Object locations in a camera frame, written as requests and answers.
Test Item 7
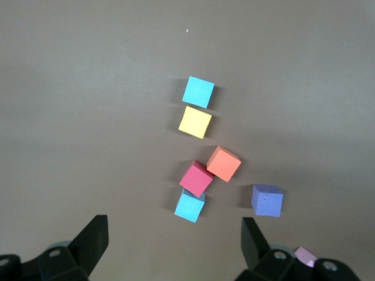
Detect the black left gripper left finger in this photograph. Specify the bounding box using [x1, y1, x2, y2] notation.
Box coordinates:
[0, 215, 110, 281]

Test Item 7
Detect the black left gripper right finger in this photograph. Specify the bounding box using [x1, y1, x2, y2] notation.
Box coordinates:
[234, 217, 360, 281]

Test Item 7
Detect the purple foam block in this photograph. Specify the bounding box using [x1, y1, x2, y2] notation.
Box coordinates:
[251, 184, 284, 218]

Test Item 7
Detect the pink foam block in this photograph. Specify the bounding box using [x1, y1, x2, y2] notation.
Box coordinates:
[294, 246, 319, 268]

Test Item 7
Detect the orange foam block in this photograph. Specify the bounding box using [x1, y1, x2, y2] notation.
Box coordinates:
[206, 145, 242, 183]

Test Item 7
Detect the blue foam block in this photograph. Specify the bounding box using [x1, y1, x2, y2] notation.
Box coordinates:
[173, 188, 206, 224]
[182, 76, 216, 109]

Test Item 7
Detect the red foam block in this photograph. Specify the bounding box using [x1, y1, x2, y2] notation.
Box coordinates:
[179, 159, 214, 198]

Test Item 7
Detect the table cover sheet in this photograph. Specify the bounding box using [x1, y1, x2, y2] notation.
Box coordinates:
[0, 0, 375, 281]

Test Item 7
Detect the yellow foam block chipped corner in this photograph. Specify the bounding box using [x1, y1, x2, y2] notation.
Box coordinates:
[178, 105, 213, 139]

